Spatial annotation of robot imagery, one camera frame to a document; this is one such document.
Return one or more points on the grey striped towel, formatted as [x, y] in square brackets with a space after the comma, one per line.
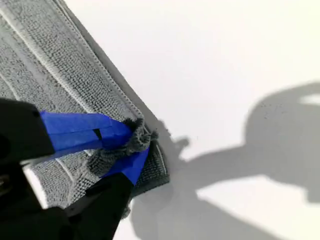
[62, 50]

